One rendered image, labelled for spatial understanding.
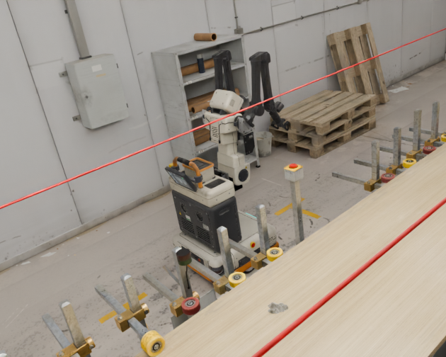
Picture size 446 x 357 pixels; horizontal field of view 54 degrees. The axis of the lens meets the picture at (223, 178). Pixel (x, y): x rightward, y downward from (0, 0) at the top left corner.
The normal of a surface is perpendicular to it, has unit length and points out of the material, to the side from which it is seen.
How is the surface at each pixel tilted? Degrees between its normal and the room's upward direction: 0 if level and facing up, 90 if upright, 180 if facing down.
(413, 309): 0
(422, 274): 0
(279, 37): 90
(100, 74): 90
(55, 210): 90
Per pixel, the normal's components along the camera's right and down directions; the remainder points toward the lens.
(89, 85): 0.63, 0.24
